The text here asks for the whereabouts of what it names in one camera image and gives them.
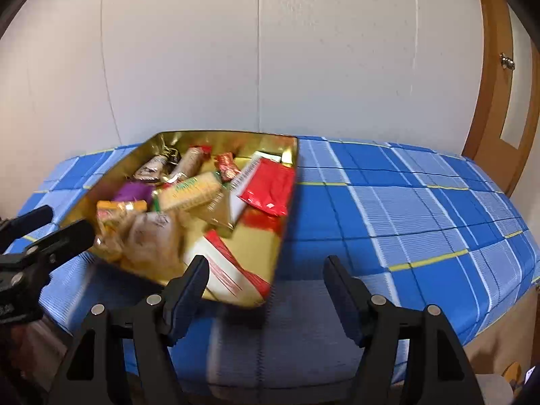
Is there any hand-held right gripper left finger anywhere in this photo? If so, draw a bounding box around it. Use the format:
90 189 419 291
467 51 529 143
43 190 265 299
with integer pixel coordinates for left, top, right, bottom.
46 255 211 405

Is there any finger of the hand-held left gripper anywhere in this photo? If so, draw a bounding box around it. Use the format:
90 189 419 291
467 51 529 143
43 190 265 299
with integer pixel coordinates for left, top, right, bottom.
0 205 53 247
25 219 96 265

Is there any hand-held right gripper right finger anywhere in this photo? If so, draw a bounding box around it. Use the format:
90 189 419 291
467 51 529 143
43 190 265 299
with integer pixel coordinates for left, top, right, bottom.
323 255 486 405

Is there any orange seed snack packet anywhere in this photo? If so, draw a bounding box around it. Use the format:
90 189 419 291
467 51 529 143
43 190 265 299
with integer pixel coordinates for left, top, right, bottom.
96 200 148 225

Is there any tan pastry packet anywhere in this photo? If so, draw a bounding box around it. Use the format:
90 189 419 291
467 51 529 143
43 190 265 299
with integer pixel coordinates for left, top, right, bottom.
122 211 186 267

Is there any purple snack packet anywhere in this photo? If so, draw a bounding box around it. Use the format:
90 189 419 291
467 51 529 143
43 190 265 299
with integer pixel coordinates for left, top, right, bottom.
113 181 153 202

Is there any gold tin box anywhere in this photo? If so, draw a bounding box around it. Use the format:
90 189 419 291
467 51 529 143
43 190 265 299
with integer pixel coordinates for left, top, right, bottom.
63 131 300 308

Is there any gold brown snack packet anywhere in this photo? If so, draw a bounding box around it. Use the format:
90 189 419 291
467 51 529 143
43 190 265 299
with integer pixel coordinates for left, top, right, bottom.
198 194 235 231

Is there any brown sesame snack packet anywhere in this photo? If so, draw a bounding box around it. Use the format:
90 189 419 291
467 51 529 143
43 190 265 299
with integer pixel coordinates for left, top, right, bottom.
134 154 169 182

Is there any yellow green cracker packet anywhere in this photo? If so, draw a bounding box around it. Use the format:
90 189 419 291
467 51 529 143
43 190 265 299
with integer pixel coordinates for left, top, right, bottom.
158 171 222 212

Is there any white red snack packet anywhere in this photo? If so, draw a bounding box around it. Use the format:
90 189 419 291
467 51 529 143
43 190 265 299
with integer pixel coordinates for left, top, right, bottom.
230 154 262 195

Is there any small red snack packet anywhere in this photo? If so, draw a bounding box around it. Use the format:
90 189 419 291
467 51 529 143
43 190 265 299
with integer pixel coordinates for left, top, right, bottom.
216 153 241 182

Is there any granola bar with red ends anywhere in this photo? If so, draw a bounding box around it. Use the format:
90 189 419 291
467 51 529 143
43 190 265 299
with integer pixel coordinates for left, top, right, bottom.
171 145 212 176

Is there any blue plaid bed sheet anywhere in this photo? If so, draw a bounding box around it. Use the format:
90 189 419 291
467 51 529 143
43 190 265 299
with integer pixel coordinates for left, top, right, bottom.
8 135 540 405

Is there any white fuzzy stool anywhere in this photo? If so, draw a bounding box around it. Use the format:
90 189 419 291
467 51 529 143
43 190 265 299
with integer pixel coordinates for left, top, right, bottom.
464 371 516 405

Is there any orange round disc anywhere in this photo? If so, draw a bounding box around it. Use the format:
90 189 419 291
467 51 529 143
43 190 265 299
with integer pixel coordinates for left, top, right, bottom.
504 363 524 389

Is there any wooden door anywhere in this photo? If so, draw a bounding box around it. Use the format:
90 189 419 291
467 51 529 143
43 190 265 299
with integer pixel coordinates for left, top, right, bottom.
462 0 540 197

